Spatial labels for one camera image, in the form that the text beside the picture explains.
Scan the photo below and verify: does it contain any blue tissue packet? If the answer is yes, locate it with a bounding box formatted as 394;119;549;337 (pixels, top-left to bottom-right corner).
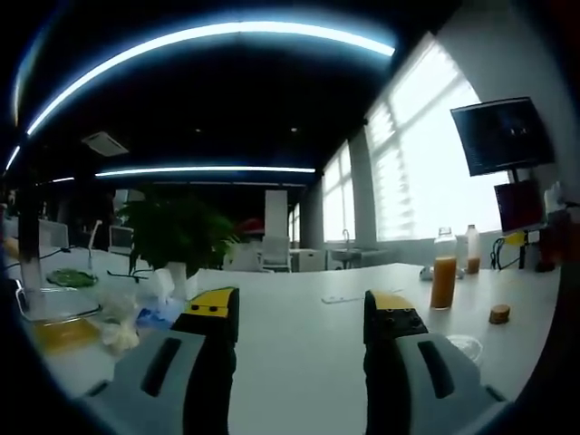
135;267;182;330

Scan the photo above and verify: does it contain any potted green plant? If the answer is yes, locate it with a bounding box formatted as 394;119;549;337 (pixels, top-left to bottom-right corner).
116;189;237;300

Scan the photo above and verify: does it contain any ceiling air conditioner unit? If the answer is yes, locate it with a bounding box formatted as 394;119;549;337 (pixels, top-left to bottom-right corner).
82;131;130;158

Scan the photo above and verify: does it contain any looped black cable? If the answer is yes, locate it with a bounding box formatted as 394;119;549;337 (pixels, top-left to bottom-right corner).
490;236;508;272

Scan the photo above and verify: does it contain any black and white cylinder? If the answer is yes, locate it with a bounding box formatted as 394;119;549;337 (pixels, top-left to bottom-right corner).
17;180;44;309

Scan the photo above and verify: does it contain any small clear bottle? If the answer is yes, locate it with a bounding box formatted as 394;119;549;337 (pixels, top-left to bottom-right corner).
465;224;481;276

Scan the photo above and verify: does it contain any white office chair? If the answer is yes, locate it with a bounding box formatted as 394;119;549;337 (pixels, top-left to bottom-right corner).
261;235;291;273
228;244;264;272

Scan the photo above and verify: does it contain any white laptop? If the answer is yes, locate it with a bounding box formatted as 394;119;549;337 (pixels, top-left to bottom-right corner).
110;225;135;253

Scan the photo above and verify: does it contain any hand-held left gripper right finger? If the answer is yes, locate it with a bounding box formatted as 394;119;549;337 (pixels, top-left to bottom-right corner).
363;289;508;435

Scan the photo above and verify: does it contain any large window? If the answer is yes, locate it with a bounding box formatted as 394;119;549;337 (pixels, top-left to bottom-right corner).
289;43;504;244

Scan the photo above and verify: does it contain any white cabinet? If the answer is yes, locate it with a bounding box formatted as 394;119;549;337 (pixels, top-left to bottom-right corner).
292;247;327;273

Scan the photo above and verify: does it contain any red blue sign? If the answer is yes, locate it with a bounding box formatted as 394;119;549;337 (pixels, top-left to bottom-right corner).
237;217;266;237

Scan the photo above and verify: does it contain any crumpled clear plastic bag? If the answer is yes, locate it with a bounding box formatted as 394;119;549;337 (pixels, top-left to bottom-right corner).
97;289;141;354

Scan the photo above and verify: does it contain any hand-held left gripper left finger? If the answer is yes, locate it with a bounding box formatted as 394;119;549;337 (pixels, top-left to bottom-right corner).
74;285;240;435

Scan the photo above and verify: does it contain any green plate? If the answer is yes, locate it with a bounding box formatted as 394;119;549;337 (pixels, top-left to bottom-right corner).
47;267;99;288

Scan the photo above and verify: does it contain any white table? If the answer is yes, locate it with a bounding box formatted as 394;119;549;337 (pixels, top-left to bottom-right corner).
4;244;566;435

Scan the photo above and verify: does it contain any long ceiling light strip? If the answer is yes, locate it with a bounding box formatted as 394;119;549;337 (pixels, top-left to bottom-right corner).
26;20;396;137

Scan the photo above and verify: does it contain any rectangular glass baking dish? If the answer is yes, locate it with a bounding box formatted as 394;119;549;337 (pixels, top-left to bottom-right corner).
15;278;103;354

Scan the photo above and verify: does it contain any culture medium glass bottle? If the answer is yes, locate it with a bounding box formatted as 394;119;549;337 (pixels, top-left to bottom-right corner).
429;226;459;311

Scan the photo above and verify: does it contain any clear glass Petri dish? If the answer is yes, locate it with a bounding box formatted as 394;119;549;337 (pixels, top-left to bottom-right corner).
446;333;485;363

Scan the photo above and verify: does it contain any large black monitor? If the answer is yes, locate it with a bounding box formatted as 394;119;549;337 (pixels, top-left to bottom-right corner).
449;95;556;178

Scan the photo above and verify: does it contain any small dark monitor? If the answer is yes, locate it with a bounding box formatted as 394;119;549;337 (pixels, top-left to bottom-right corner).
493;179;545;233

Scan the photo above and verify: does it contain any white desk stand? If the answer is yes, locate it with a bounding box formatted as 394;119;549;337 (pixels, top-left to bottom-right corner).
87;220;103;273

